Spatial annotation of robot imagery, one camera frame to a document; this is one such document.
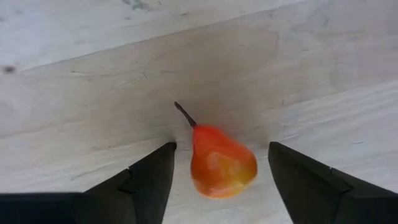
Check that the small orange pear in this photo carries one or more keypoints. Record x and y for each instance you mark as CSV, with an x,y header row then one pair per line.
x,y
220,161

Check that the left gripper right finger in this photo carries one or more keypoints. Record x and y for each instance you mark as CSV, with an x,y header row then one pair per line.
x,y
326,199

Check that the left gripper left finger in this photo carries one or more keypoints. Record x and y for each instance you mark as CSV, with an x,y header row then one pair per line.
x,y
140,193

